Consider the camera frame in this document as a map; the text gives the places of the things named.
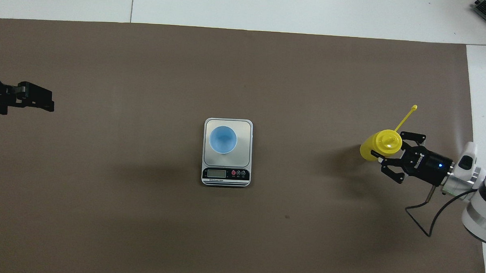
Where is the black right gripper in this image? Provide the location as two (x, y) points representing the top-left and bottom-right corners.
(369, 130), (456, 187)

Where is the silver digital kitchen scale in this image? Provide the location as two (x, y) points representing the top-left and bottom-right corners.
(201, 118), (254, 188)

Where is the brown paper table mat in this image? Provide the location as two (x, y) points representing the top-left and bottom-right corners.
(0, 18), (486, 273)

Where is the light blue plastic cup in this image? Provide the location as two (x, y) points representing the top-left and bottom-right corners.
(208, 126), (238, 154)

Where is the yellow squeeze bottle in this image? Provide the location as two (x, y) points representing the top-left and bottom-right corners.
(360, 103), (418, 163)

